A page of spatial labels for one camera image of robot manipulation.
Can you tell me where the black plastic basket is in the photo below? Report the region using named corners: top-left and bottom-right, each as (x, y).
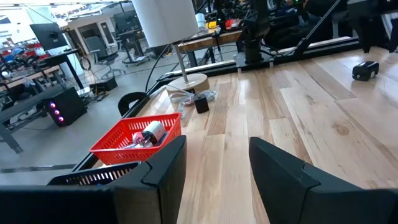
top-left (47, 161), bottom-right (141, 187)

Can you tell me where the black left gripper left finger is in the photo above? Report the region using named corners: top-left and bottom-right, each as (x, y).
top-left (113, 135), bottom-right (187, 224)

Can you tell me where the black cable loop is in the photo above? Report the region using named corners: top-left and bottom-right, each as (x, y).
top-left (118, 91), bottom-right (147, 118)

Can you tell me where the person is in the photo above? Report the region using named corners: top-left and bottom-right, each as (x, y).
top-left (0, 46), bottom-right (32, 72)

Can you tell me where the red plastic basket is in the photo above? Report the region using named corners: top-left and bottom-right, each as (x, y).
top-left (89, 112), bottom-right (182, 166)

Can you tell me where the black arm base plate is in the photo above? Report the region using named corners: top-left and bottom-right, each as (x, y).
top-left (236, 51), bottom-right (274, 68)

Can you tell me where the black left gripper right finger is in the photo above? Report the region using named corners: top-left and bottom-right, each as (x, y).
top-left (248, 136), bottom-right (363, 224)

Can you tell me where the grey office chair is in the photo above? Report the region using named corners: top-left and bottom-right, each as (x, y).
top-left (85, 35), bottom-right (127, 78)

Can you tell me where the black and white charger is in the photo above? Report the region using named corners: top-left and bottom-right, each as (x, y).
top-left (142, 120), bottom-right (168, 146)

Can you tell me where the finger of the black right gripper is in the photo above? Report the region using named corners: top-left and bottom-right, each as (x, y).
top-left (388, 17), bottom-right (398, 52)
top-left (357, 17), bottom-right (382, 53)

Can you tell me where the white shade wooden table lamp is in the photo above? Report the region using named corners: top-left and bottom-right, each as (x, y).
top-left (132, 0), bottom-right (211, 94)

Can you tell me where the black aluminium table frame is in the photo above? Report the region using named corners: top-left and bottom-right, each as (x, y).
top-left (71, 0), bottom-right (398, 172)

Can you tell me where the glossy black charger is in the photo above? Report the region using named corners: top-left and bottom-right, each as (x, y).
top-left (351, 60), bottom-right (380, 82)

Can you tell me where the black computer tower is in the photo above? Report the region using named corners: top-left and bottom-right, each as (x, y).
top-left (46, 86), bottom-right (88, 127)

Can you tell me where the black computer monitor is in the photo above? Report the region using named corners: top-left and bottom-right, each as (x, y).
top-left (30, 23), bottom-right (68, 50)

